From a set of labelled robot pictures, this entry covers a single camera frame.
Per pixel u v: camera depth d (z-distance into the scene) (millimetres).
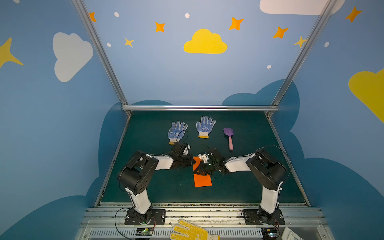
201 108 1795
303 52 847
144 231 717
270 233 715
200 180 878
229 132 1081
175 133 1081
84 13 705
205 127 1139
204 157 886
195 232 704
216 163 763
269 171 507
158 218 738
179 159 818
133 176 479
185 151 857
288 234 689
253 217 748
